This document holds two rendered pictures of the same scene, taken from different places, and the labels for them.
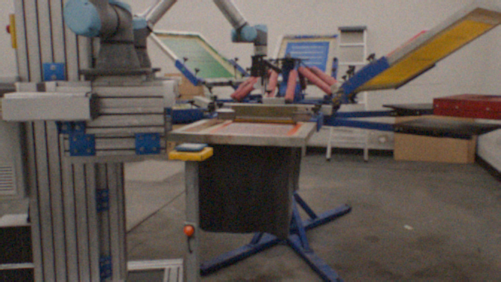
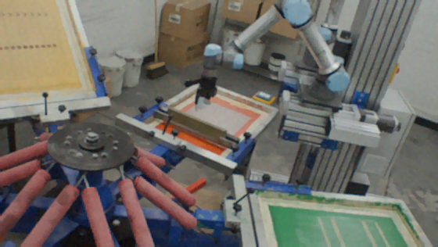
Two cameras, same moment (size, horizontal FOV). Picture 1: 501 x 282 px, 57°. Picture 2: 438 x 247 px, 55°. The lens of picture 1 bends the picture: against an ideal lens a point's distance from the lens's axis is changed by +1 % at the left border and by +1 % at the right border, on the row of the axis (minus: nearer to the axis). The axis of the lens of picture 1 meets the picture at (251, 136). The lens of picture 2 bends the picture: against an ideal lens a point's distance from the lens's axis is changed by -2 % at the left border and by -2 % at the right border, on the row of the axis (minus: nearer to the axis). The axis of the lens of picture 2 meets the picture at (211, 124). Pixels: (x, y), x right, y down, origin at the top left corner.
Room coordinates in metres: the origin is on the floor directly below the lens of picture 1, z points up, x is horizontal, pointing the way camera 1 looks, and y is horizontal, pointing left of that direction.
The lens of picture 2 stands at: (4.40, 0.31, 2.15)
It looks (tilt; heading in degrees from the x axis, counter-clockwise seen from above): 29 degrees down; 189
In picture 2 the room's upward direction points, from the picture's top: 11 degrees clockwise
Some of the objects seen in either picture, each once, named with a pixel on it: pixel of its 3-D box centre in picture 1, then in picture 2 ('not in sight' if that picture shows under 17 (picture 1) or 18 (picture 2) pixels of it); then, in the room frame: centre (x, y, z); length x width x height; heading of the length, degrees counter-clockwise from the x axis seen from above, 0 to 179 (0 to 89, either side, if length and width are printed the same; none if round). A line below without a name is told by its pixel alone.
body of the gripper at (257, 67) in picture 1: (259, 66); (207, 86); (2.45, -0.04, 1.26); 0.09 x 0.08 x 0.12; 77
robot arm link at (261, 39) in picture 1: (259, 35); (212, 56); (2.45, -0.04, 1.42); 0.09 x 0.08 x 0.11; 104
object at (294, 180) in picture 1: (294, 177); not in sight; (2.14, -0.21, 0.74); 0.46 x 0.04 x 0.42; 167
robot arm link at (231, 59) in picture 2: (242, 35); (231, 59); (2.41, 0.05, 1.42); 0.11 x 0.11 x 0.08; 14
